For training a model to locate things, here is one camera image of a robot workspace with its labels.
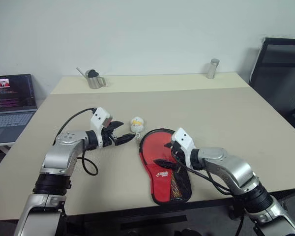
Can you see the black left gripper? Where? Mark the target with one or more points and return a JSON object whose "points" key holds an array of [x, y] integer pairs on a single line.
{"points": [[108, 137]]}

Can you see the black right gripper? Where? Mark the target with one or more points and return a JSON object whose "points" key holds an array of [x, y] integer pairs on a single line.
{"points": [[178, 155]]}

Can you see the red and black paddle case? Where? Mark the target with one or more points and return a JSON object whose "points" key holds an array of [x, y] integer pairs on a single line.
{"points": [[157, 152]]}

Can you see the white knitted ball charm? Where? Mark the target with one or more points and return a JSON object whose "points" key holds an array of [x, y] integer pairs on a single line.
{"points": [[137, 125]]}

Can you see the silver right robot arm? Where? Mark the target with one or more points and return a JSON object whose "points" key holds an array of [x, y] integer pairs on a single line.
{"points": [[236, 167]]}

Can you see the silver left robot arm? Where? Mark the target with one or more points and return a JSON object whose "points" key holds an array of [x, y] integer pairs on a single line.
{"points": [[64, 152]]}

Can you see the black heart-shaped lid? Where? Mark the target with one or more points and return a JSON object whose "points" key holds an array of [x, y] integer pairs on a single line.
{"points": [[91, 73]]}

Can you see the black bar under table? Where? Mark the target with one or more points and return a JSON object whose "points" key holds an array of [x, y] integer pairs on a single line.
{"points": [[152, 222]]}

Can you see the thin metal straw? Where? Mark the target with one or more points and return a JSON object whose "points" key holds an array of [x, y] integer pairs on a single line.
{"points": [[80, 71]]}

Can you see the steel shaker bottle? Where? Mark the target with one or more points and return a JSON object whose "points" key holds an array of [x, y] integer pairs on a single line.
{"points": [[212, 70]]}

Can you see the open grey laptop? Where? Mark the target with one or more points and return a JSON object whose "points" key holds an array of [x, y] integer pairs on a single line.
{"points": [[9, 98]]}

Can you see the white side desk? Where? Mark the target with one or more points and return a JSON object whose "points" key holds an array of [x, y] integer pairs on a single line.
{"points": [[2, 147]]}

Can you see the black mesh office chair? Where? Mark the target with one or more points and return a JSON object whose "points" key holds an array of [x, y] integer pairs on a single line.
{"points": [[280, 64]]}

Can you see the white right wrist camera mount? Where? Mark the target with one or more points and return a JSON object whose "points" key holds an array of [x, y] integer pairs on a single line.
{"points": [[184, 137]]}

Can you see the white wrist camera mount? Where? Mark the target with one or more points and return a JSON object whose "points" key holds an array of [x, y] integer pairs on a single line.
{"points": [[184, 137], [99, 118]]}

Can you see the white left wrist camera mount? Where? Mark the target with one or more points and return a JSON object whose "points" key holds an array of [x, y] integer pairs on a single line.
{"points": [[99, 118]]}

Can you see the black table frame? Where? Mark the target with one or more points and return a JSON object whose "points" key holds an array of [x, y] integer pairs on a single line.
{"points": [[137, 212]]}

